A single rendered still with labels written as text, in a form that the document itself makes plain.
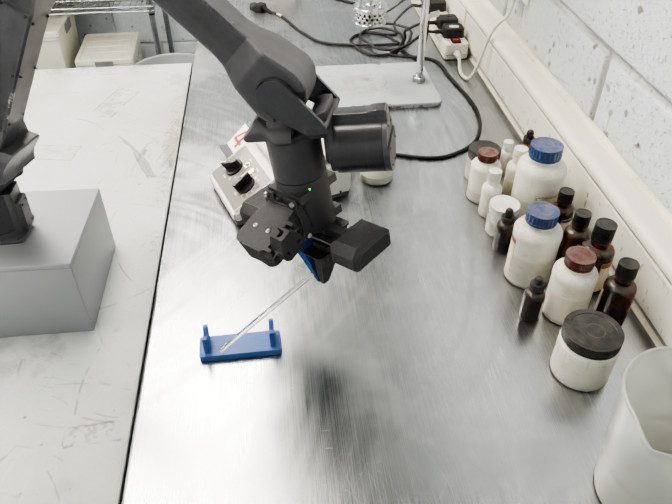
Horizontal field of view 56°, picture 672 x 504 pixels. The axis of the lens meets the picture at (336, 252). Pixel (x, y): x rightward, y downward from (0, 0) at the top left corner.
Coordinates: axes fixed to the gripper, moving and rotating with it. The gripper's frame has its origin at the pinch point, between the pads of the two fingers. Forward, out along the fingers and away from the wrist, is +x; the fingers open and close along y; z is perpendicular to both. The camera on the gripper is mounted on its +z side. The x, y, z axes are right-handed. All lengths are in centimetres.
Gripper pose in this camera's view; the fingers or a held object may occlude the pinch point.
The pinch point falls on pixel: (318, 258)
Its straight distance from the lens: 74.5
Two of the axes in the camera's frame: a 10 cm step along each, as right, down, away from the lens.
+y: 7.4, 3.2, -5.9
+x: 1.5, 7.7, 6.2
